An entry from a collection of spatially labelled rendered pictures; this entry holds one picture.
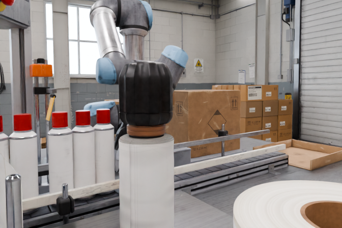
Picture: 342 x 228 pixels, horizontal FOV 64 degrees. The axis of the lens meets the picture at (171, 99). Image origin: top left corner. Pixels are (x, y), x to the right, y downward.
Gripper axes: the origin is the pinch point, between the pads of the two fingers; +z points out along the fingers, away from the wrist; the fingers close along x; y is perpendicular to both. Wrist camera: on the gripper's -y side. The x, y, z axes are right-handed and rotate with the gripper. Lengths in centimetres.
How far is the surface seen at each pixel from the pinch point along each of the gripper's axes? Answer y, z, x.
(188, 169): 4.7, -7.1, 18.1
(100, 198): 4.0, 7.9, -2.9
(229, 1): -424, -442, 310
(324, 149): 4, -42, 90
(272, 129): -203, -134, 335
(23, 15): -8.8, -22.7, -35.8
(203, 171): 3.0, -8.7, 25.8
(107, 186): 4.7, 4.8, -2.8
